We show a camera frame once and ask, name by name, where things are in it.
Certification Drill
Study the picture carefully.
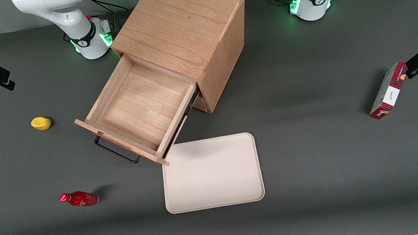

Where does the beige rectangular tray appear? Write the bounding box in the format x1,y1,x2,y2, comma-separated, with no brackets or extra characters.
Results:
157,130,267,215

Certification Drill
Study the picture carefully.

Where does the yellow lemon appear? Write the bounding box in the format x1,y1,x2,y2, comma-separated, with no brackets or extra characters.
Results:
30,115,53,132

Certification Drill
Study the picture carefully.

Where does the red plaid carton box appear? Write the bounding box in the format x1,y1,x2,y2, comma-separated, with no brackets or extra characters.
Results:
362,60,415,121

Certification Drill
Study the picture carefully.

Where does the red bottle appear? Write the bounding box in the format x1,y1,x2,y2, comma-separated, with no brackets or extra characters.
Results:
59,188,101,211

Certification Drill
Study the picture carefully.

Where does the open wooden drawer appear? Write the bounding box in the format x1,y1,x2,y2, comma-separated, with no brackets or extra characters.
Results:
65,43,211,179

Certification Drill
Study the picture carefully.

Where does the black metal drawer handle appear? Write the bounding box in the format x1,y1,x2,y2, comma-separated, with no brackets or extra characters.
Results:
93,130,142,169

